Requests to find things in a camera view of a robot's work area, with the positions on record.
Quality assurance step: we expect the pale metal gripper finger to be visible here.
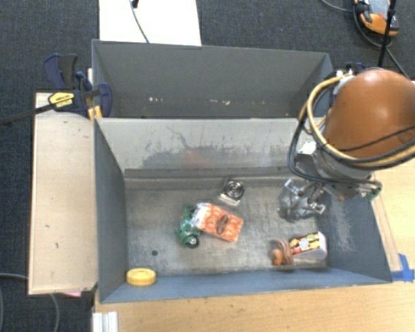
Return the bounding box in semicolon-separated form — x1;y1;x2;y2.
278;179;308;218
289;199;328;223

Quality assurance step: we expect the white box with burger print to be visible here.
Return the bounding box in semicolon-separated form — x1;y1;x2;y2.
288;230;329;261

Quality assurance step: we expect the brown and orange toy food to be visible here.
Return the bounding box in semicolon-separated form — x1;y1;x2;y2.
269;238;295;267

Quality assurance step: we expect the orange and white packet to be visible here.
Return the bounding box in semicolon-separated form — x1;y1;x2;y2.
192;202;245;244

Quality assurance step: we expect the green toy car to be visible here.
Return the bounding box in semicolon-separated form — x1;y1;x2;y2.
173;203;203;250

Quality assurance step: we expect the grey metal bin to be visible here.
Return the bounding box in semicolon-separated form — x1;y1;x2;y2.
91;39;394;304

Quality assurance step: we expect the pale wood flat board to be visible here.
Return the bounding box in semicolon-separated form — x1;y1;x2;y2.
27;91;100;296

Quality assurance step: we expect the yellow round ring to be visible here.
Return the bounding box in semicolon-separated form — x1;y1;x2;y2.
125;267;158;287

